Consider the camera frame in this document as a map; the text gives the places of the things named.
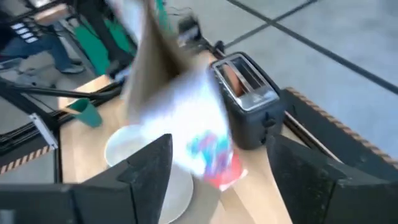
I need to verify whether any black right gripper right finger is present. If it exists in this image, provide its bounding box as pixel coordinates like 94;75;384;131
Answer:
267;133;398;224

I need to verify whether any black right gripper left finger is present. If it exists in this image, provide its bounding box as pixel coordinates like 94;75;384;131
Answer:
0;133;174;224

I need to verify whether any white red cereal box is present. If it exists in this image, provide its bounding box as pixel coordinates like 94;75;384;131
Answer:
105;0;249;191

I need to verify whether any sliced bagel half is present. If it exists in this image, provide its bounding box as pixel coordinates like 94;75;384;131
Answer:
223;63;247;98

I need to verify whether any cream round plate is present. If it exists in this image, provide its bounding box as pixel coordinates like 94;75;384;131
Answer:
158;163;195;224

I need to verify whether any white ceramic bowl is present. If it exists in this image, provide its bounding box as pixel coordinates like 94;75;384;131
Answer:
104;124;162;169

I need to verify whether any black cardboard edged panel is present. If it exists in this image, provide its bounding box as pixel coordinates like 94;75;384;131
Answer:
279;86;398;183

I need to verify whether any black two-slot toaster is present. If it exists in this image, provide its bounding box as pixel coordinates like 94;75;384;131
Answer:
210;51;285;151

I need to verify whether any teal green cup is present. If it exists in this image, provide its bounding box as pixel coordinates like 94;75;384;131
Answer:
67;98;103;128

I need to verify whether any black yellow hazard tape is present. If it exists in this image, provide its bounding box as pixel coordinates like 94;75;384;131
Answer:
0;144;52;175

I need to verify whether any green panel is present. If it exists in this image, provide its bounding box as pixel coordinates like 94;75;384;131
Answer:
73;18;137;75

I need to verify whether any person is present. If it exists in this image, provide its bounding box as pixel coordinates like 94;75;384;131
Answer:
0;12;85;75

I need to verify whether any black controller with white labels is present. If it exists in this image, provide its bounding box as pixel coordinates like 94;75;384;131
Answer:
9;20;41;45

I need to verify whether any grey metal bracket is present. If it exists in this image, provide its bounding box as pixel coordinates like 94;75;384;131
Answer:
29;112;59;151

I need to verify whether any black frame post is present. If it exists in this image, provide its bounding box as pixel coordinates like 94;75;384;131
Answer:
76;0;136;78

